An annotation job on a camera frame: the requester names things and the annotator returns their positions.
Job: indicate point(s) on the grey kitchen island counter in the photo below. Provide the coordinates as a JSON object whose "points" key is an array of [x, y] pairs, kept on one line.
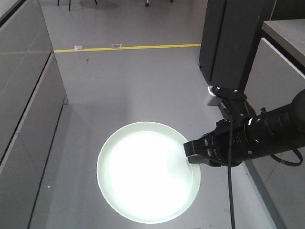
{"points": [[276, 77]]}

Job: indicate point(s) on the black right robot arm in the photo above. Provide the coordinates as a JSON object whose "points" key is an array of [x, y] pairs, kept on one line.
{"points": [[279, 130]]}

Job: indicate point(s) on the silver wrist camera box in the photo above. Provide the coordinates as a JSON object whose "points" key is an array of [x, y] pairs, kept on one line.
{"points": [[214, 96]]}

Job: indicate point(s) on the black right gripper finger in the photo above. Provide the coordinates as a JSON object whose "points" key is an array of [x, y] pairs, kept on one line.
{"points": [[201, 147], [200, 159]]}

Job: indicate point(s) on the light green round plate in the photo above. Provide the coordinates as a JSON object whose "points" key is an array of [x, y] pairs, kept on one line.
{"points": [[144, 175]]}

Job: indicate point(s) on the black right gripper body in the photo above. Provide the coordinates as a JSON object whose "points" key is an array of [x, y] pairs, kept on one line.
{"points": [[231, 143]]}

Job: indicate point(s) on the grey kitchen cabinet left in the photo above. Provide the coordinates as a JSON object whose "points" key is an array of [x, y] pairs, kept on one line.
{"points": [[31, 98]]}

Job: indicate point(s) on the dark tall cabinet column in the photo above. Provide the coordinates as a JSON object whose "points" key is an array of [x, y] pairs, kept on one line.
{"points": [[231, 34]]}

